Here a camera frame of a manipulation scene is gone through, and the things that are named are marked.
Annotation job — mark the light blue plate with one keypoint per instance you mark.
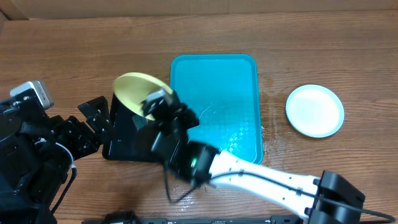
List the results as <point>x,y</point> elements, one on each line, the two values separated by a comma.
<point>315,111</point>

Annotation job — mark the yellow-green plate top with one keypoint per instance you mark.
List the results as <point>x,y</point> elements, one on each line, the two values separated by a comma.
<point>132,88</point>

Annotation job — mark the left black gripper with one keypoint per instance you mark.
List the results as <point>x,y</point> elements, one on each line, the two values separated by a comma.
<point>71,127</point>

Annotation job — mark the teal plastic serving tray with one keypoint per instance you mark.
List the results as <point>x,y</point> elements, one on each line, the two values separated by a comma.
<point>223,92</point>

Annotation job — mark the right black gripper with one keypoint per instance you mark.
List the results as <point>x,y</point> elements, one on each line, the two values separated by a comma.
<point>188,112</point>

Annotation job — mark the black rectangular tray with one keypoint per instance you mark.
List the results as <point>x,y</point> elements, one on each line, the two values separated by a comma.
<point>125,126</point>

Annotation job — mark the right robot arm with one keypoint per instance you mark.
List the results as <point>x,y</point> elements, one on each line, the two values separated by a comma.
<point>326,199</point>

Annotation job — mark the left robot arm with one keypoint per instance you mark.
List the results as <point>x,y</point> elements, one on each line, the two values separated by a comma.
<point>38,155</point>

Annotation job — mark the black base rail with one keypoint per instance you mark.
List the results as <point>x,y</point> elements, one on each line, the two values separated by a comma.
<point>132,218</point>

